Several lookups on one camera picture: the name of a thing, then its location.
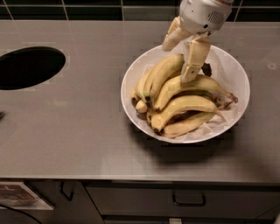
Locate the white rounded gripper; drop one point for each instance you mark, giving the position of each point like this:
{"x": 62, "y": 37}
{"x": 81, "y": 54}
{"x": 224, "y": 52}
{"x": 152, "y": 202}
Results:
{"x": 202, "y": 17}

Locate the paper label on cabinet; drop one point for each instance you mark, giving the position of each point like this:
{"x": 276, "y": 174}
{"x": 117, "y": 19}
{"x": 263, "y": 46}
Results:
{"x": 19, "y": 195}

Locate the grey drawer front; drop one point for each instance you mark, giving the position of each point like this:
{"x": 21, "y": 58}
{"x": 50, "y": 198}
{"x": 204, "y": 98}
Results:
{"x": 158, "y": 202}

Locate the black cabinet door handle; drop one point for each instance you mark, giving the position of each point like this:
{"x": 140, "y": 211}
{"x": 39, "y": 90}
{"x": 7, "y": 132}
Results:
{"x": 66, "y": 190}

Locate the round black sink hole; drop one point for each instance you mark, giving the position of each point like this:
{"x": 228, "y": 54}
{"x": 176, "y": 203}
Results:
{"x": 30, "y": 66}

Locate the small left yellow banana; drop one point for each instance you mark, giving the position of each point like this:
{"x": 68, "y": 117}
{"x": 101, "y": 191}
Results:
{"x": 137, "y": 94}

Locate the grey cabinet door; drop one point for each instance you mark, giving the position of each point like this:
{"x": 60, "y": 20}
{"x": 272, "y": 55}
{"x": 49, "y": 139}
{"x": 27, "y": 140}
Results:
{"x": 81, "y": 210}

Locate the black drawer handle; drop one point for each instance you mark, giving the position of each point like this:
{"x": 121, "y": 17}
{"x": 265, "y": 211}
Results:
{"x": 188, "y": 199}

